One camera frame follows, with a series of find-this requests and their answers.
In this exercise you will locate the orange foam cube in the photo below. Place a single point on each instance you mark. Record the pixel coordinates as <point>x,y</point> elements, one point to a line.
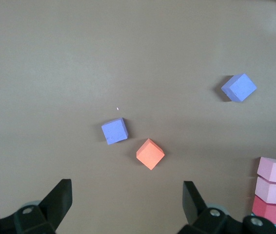
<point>150,154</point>

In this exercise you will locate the purple foam cube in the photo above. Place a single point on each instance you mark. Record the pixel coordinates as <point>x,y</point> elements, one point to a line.
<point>114,130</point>
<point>239,87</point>

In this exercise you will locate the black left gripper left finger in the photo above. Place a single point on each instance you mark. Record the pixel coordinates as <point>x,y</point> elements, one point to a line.
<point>55,207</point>

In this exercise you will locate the light pink foam cube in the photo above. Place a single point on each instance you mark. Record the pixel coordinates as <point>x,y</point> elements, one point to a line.
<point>274,169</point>
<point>271,191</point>

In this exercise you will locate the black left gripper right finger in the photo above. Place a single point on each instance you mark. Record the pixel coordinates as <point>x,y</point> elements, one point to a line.
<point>194,209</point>

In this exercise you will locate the red foam cube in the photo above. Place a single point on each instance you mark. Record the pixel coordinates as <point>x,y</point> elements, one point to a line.
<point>268,210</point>

